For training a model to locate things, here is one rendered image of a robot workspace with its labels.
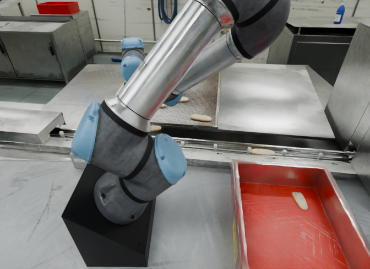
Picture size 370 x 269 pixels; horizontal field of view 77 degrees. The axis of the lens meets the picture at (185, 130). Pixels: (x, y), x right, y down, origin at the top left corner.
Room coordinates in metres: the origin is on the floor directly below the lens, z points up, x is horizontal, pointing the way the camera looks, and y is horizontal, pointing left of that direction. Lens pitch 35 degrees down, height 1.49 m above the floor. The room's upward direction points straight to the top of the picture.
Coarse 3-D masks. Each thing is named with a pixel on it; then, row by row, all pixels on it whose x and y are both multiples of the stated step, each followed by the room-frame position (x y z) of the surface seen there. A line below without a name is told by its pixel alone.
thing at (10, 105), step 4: (0, 104) 1.23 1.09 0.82; (4, 104) 1.23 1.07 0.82; (8, 104) 1.22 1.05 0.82; (12, 104) 1.22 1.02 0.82; (16, 104) 1.22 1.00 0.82; (20, 104) 1.22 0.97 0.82; (24, 104) 1.22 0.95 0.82; (28, 104) 1.22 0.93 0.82; (32, 104) 1.22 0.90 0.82; (36, 104) 1.22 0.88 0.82; (40, 104) 1.22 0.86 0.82; (44, 104) 1.22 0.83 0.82; (12, 108) 1.18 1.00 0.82; (16, 108) 1.18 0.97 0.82; (20, 108) 1.18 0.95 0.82; (24, 108) 1.18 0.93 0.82; (28, 108) 1.18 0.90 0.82; (32, 108) 1.18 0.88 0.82; (36, 108) 1.18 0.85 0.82; (40, 108) 1.18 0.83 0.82; (0, 148) 0.82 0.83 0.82
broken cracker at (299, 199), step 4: (292, 192) 0.55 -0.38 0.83; (296, 192) 0.54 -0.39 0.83; (300, 192) 0.54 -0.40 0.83; (292, 196) 0.53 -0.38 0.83; (296, 196) 0.53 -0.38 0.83; (300, 196) 0.53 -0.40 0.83; (296, 200) 0.51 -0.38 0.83; (300, 200) 0.51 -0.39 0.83; (304, 200) 0.51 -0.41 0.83; (300, 204) 0.50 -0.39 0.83; (304, 204) 0.50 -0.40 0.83; (304, 208) 0.48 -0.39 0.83
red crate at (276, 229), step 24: (264, 192) 0.55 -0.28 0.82; (288, 192) 0.55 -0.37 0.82; (312, 192) 0.55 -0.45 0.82; (264, 216) 0.46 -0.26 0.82; (288, 216) 0.46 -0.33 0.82; (312, 216) 0.46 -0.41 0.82; (264, 240) 0.38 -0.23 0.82; (288, 240) 0.37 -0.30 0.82; (312, 240) 0.37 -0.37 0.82; (336, 240) 0.37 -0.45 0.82; (264, 264) 0.31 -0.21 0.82; (288, 264) 0.31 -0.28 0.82; (312, 264) 0.31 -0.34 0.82; (336, 264) 0.31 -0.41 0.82
